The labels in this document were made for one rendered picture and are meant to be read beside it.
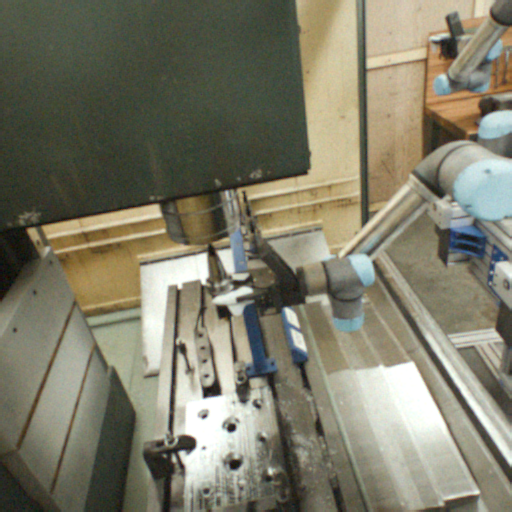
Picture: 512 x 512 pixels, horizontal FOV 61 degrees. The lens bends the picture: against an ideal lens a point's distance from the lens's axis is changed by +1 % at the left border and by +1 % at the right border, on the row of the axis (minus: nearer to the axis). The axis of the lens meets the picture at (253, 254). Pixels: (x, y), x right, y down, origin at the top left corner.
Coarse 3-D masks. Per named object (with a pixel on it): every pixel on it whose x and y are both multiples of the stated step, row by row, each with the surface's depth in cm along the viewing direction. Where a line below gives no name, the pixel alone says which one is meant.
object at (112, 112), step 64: (0, 0) 55; (64, 0) 56; (128, 0) 57; (192, 0) 57; (256, 0) 58; (0, 64) 59; (64, 64) 60; (128, 64) 60; (192, 64) 61; (256, 64) 62; (0, 128) 63; (64, 128) 64; (128, 128) 65; (192, 128) 66; (256, 128) 67; (0, 192) 68; (64, 192) 69; (128, 192) 70; (192, 192) 71
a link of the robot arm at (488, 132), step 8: (496, 112) 150; (504, 112) 149; (488, 120) 148; (496, 120) 146; (504, 120) 144; (480, 128) 150; (488, 128) 146; (496, 128) 144; (504, 128) 143; (480, 136) 150; (488, 136) 147; (496, 136) 145; (504, 136) 145; (480, 144) 151; (488, 144) 148; (496, 144) 147; (504, 144) 146; (496, 152) 148; (504, 152) 148
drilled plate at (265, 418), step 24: (192, 408) 115; (216, 408) 114; (240, 408) 113; (264, 408) 111; (192, 432) 109; (216, 432) 108; (240, 432) 107; (264, 432) 106; (192, 456) 103; (216, 456) 102; (240, 456) 103; (264, 456) 100; (192, 480) 98; (216, 480) 97; (240, 480) 96; (264, 480) 97; (192, 504) 94; (216, 504) 93; (240, 504) 93; (264, 504) 94
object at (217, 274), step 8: (208, 256) 92; (216, 256) 92; (208, 264) 93; (216, 264) 92; (208, 272) 94; (216, 272) 93; (224, 272) 94; (208, 280) 95; (216, 280) 94; (224, 280) 94
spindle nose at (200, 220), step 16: (224, 192) 79; (160, 208) 82; (176, 208) 78; (192, 208) 78; (208, 208) 78; (224, 208) 80; (240, 208) 85; (176, 224) 80; (192, 224) 79; (208, 224) 80; (224, 224) 81; (240, 224) 86; (176, 240) 84; (192, 240) 82; (208, 240) 82
